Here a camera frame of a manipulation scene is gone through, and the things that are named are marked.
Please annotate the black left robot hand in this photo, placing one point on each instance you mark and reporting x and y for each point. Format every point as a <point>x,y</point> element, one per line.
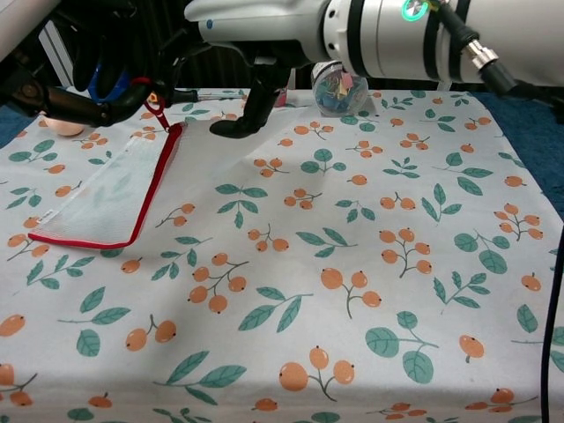
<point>88,110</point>

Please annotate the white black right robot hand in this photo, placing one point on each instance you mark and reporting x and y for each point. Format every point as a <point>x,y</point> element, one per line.
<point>260,22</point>

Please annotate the white mesh zipper pouch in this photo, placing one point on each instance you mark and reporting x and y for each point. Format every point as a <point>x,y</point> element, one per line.
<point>110,198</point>

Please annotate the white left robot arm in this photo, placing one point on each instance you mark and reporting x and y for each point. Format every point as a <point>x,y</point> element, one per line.
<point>17,22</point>

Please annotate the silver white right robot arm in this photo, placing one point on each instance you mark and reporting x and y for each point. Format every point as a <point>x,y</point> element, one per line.
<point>388,39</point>

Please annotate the peach coloured ball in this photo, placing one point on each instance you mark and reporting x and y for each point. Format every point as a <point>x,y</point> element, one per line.
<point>66,128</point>

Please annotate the blue toy building block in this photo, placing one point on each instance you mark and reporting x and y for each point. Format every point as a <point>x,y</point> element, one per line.
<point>120,83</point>

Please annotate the clear jar of binder clips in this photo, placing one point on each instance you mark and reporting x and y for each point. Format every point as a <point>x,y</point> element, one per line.
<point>339,97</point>

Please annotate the floral fruit print tablecloth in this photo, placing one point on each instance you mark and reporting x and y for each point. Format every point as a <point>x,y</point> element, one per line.
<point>282,330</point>

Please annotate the white metal frame post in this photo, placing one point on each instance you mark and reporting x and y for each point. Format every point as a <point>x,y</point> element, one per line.
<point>55,48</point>

